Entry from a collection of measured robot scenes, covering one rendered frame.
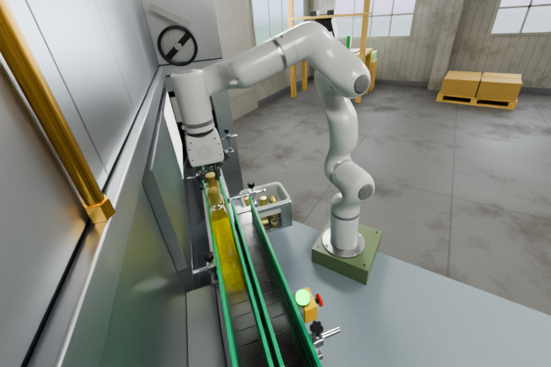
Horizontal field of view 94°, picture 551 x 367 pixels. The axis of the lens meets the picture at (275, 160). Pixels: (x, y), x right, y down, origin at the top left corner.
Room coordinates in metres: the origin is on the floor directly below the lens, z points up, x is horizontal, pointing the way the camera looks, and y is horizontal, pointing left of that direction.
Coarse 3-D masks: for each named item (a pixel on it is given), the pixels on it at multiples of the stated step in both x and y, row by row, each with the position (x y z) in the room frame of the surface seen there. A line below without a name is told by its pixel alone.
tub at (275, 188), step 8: (264, 184) 1.10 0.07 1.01; (272, 184) 1.10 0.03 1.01; (280, 184) 1.09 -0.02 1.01; (240, 192) 1.05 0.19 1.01; (264, 192) 1.08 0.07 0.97; (272, 192) 1.09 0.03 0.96; (280, 192) 1.07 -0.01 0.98; (256, 200) 1.06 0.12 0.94; (280, 200) 1.05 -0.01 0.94; (288, 200) 0.96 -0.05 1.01; (264, 208) 0.92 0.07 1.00
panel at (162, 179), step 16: (160, 112) 0.93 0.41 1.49; (160, 128) 0.78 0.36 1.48; (160, 144) 0.69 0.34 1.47; (160, 160) 0.62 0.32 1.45; (176, 160) 0.93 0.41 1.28; (144, 176) 0.50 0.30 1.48; (160, 176) 0.56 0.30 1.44; (176, 176) 0.81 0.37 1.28; (160, 192) 0.50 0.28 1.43; (176, 192) 0.71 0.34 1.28; (160, 208) 0.50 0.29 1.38; (176, 208) 0.62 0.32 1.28; (160, 224) 0.50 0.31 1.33; (176, 224) 0.55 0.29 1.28; (176, 240) 0.50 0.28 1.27; (176, 256) 0.50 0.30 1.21
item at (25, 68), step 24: (0, 0) 0.26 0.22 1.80; (0, 24) 0.25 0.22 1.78; (0, 48) 0.25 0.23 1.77; (24, 48) 0.26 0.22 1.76; (24, 72) 0.25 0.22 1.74; (48, 96) 0.26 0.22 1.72; (48, 120) 0.25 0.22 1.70; (72, 144) 0.26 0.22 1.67; (72, 168) 0.25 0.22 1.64; (96, 192) 0.25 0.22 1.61; (96, 216) 0.25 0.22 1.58
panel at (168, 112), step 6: (168, 102) 1.27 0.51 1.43; (168, 108) 1.20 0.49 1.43; (168, 114) 1.13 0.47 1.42; (168, 120) 1.06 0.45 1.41; (174, 120) 1.30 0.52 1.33; (168, 126) 1.01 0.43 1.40; (174, 126) 1.22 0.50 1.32; (174, 132) 1.15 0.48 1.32; (174, 138) 1.08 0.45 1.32; (174, 144) 1.02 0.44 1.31; (180, 144) 1.29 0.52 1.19; (180, 150) 1.21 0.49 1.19; (180, 156) 1.13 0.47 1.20; (180, 162) 1.07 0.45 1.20; (180, 168) 1.01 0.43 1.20
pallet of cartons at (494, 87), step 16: (448, 80) 5.02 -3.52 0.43; (464, 80) 4.85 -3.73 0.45; (480, 80) 4.77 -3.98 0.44; (496, 80) 4.63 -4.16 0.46; (512, 80) 4.55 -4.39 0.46; (448, 96) 5.28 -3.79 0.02; (464, 96) 4.80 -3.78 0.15; (480, 96) 4.63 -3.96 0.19; (496, 96) 4.49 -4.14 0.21; (512, 96) 4.35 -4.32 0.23
